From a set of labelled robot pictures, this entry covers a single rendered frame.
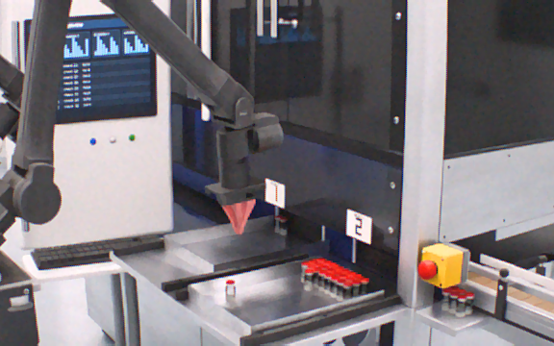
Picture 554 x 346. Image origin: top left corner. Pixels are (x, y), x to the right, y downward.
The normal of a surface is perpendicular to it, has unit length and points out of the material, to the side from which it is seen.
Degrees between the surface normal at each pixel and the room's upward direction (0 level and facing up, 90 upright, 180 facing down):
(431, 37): 90
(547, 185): 90
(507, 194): 90
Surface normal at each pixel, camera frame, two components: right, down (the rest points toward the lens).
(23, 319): 0.61, 0.19
